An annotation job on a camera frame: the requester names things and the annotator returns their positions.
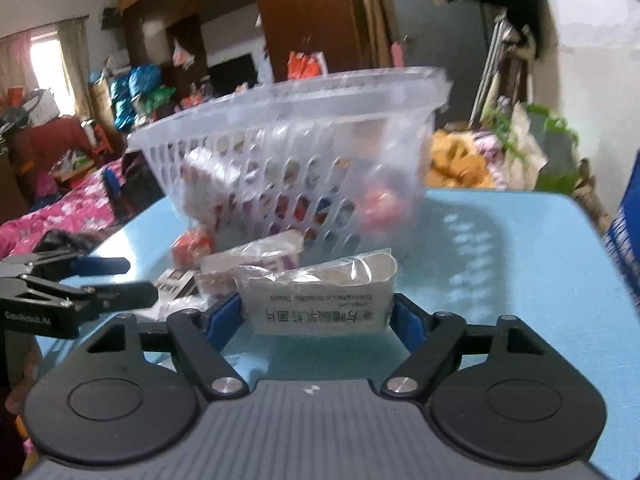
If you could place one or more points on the brown wooden wardrobe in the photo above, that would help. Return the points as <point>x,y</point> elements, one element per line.
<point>300,15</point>

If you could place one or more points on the black white box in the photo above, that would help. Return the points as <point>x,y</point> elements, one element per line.
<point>177,285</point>

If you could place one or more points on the yellow cloth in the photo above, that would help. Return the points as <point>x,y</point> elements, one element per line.
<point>457,160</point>

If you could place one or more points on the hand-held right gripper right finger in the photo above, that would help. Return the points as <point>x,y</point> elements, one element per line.
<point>407,321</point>

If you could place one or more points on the red cloth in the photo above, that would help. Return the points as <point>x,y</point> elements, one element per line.
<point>50,145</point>

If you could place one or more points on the purple box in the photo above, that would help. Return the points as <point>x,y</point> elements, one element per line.
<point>250,265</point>

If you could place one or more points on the green bag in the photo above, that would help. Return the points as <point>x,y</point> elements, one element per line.
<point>552,150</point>

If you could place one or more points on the orange white plastic bag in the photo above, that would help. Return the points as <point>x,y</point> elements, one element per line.
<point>306,65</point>

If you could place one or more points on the pink floral blanket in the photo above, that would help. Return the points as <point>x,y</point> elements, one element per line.
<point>70,210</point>

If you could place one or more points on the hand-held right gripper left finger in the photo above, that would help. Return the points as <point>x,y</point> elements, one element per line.
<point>225,321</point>

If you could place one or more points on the clear plastic basket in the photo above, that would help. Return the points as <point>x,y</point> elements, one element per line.
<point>300,160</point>

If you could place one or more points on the blue plastic bags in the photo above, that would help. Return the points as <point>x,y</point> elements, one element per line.
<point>140,95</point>

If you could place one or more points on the pink white box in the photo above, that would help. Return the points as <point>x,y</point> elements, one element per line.
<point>207,185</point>

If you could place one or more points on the curtained window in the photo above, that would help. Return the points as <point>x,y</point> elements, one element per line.
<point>47,70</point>

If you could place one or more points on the red box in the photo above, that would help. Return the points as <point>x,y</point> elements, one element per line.
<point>192,250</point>

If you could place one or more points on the red round packet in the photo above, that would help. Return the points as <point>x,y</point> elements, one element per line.
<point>382,210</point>

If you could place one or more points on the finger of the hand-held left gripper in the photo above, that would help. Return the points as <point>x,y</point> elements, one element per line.
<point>120,295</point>
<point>100,265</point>

